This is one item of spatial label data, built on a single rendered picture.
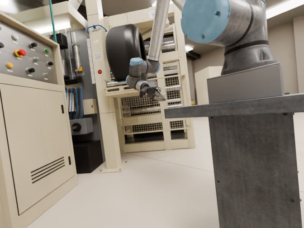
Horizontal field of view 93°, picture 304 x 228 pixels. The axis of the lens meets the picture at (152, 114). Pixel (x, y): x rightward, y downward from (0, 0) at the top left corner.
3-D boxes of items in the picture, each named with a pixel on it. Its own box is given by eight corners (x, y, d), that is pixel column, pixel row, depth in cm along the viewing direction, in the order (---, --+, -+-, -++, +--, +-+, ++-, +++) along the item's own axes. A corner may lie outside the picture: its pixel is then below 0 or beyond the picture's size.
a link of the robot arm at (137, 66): (142, 57, 109) (140, 73, 115) (128, 56, 103) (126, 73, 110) (148, 60, 103) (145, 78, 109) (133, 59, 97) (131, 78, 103)
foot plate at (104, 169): (97, 173, 151) (97, 171, 151) (108, 163, 178) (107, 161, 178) (121, 172, 148) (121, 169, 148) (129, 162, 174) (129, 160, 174)
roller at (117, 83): (106, 82, 146) (108, 84, 150) (105, 85, 144) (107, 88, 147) (140, 77, 141) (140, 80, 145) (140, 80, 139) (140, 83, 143)
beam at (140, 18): (109, 28, 175) (108, 16, 174) (117, 38, 200) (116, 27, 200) (159, 18, 167) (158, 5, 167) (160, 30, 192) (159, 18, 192)
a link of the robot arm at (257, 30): (276, 42, 55) (272, -5, 55) (254, 36, 47) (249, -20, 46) (236, 57, 69) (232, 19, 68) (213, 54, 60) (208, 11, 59)
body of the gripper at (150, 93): (162, 87, 101) (149, 82, 107) (154, 89, 95) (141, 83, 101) (159, 97, 105) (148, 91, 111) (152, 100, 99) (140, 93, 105)
